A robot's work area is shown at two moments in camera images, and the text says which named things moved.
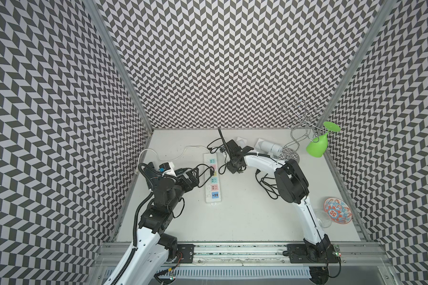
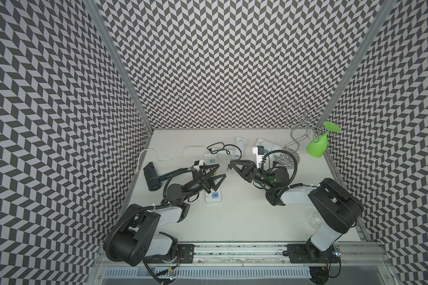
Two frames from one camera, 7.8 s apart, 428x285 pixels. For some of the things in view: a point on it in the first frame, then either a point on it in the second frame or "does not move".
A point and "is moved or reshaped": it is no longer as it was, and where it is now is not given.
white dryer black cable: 230,157 is moved or reshaped
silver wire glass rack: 302,123 does not move
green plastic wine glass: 318,146 does not move
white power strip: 212,178 does not move
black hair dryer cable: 147,165 to 164,192
